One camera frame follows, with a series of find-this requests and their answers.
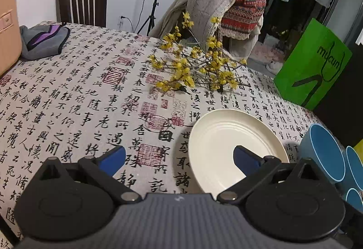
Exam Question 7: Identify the grey purple folded cloth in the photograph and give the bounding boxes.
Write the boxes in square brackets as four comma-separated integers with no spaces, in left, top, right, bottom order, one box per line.
[19,24,71,60]

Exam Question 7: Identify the beige draped cloth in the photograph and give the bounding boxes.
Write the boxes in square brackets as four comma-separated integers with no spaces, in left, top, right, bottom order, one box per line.
[149,0,264,61]

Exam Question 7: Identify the blue bowl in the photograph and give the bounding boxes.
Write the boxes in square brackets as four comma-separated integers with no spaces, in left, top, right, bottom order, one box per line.
[299,124,346,184]
[336,145,363,196]
[344,188,363,214]

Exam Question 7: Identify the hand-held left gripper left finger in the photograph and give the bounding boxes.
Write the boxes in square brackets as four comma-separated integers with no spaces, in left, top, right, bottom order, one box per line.
[34,145,142,205]

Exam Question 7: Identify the yellow blossom branches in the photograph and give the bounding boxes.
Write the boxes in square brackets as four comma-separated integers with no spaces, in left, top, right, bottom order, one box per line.
[149,12,251,94]

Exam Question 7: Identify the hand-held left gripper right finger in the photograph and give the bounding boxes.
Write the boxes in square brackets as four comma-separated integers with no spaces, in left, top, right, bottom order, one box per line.
[217,145,326,205]

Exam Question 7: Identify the green paper bag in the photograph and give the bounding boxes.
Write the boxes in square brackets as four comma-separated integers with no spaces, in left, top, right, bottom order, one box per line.
[274,18,353,111]

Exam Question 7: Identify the pink floor mat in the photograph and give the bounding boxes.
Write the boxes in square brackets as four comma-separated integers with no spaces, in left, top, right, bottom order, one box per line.
[251,39,287,63]

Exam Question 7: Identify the red patterned blanket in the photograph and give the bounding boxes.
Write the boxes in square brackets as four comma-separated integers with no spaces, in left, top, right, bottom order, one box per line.
[220,0,267,41]

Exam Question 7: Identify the cream ridged plate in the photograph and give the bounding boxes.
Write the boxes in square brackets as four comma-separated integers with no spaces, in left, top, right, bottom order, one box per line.
[188,109,290,194]

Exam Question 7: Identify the peach ribbed suitcase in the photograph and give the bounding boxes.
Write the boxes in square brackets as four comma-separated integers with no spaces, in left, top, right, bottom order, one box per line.
[0,0,22,77]

